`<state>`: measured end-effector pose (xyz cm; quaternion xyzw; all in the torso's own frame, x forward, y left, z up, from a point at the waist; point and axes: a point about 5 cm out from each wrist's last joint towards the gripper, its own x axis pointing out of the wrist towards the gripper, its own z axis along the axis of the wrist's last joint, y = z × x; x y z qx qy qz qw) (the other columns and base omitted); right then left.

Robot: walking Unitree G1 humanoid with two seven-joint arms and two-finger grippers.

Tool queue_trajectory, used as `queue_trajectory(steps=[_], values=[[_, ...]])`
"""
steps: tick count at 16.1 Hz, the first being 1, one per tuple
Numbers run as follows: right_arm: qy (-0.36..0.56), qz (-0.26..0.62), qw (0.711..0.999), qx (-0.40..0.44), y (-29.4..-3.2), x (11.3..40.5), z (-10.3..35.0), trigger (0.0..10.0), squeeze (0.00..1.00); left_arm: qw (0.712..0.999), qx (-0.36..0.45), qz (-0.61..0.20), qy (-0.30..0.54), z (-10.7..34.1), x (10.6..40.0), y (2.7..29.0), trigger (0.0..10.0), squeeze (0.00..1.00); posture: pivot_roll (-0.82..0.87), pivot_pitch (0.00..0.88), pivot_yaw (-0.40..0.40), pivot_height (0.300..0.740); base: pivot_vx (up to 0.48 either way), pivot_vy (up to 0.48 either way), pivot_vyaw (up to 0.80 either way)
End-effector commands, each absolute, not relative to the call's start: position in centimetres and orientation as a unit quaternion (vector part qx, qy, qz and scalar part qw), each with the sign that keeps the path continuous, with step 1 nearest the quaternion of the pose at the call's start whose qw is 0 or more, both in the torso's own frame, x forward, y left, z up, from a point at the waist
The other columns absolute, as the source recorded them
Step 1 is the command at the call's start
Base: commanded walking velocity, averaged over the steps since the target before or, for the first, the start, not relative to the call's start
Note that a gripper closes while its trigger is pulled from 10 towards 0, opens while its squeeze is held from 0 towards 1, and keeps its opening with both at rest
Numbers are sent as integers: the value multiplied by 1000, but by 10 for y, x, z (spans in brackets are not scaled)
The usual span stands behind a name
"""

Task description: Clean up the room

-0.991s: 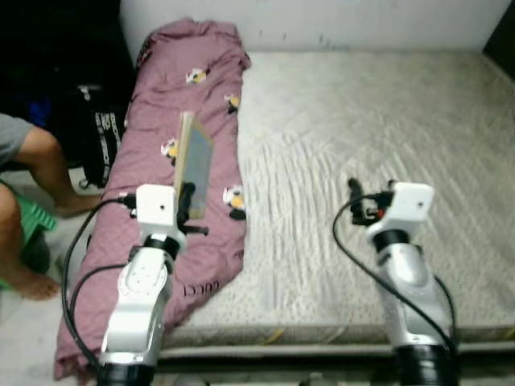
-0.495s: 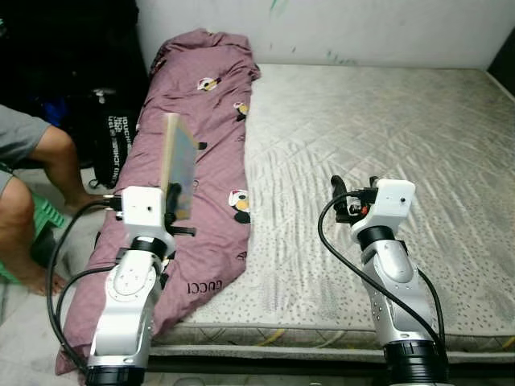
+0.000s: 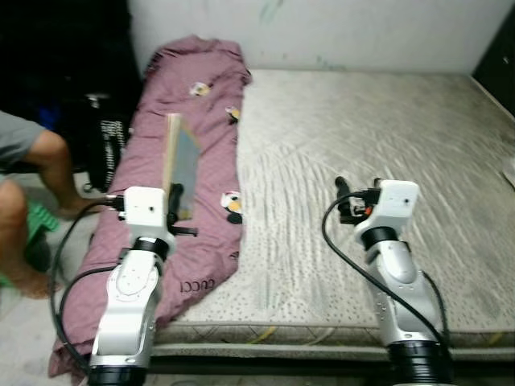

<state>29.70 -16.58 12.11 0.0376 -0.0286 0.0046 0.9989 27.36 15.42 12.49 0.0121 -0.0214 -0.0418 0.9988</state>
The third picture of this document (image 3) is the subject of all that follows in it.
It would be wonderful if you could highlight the colourful yellow-edged children's book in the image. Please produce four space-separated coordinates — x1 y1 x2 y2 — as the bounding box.
160 113 203 223

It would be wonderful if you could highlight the white quilted mattress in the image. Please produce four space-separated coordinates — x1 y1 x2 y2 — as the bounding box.
153 68 515 356

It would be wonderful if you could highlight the purple cartoon print blanket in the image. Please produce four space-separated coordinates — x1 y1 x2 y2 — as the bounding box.
47 34 253 380

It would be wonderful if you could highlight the black bag with white print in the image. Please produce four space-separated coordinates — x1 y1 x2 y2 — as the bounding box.
84 92 134 195

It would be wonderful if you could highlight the green plastic stool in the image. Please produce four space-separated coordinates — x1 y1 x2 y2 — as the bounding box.
0 199 59 288

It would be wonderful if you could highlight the person in grey shorts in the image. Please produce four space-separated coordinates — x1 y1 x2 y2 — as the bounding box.
0 108 91 300

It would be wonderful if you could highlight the black tufted headboard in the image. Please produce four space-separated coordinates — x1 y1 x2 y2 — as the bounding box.
470 6 515 103

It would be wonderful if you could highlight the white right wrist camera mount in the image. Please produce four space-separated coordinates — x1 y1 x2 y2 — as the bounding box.
353 179 422 243

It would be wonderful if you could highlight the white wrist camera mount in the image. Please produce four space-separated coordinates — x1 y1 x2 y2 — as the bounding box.
120 186 179 255
353 179 422 243

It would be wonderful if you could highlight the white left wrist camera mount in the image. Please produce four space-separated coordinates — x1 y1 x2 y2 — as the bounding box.
120 186 179 255

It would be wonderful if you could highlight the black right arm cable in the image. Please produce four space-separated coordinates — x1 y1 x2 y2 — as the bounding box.
321 191 449 348

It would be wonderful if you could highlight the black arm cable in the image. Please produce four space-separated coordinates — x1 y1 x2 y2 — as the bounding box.
49 198 126 376
321 191 449 348

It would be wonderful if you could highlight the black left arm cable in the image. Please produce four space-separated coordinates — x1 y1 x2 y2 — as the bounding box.
49 198 126 376

